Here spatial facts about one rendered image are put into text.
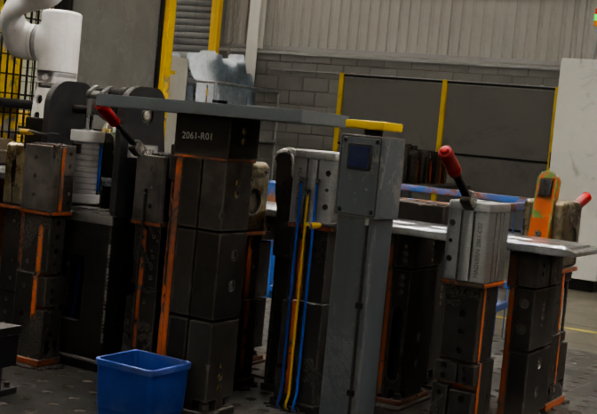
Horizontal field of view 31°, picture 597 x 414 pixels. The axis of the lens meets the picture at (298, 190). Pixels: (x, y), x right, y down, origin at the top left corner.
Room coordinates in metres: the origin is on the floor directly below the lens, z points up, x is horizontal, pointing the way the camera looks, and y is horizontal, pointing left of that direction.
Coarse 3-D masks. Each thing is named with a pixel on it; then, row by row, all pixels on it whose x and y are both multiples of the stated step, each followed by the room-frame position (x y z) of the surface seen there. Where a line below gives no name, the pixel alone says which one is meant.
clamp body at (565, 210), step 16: (528, 208) 1.86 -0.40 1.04; (560, 208) 1.83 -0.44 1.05; (576, 208) 1.89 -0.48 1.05; (528, 224) 1.86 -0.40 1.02; (560, 224) 1.83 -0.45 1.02; (576, 224) 1.90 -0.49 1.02; (576, 240) 1.91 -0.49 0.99; (560, 288) 1.86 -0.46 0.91; (560, 304) 1.87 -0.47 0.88; (560, 320) 1.88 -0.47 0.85; (560, 336) 1.87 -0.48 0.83; (560, 352) 1.88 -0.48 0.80; (560, 368) 1.89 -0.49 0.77; (560, 384) 1.90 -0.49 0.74; (560, 400) 1.90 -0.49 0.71
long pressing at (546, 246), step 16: (0, 176) 2.17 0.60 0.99; (272, 208) 1.86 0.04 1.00; (400, 224) 1.75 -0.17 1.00; (416, 224) 1.83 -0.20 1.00; (432, 224) 1.86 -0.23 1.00; (512, 240) 1.64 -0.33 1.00; (528, 240) 1.71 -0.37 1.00; (544, 240) 1.74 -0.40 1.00; (560, 240) 1.77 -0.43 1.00; (560, 256) 1.61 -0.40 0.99; (576, 256) 1.62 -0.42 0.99
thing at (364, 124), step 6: (348, 120) 1.49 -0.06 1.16; (354, 120) 1.48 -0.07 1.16; (360, 120) 1.48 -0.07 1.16; (366, 120) 1.47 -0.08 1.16; (348, 126) 1.49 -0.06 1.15; (354, 126) 1.48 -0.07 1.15; (360, 126) 1.48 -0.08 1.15; (366, 126) 1.47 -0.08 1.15; (372, 126) 1.47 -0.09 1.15; (378, 126) 1.46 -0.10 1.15; (384, 126) 1.46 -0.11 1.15; (390, 126) 1.47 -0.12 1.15; (396, 126) 1.49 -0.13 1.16; (402, 126) 1.51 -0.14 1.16; (366, 132) 1.49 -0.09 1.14; (372, 132) 1.49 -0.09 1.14; (378, 132) 1.49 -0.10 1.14
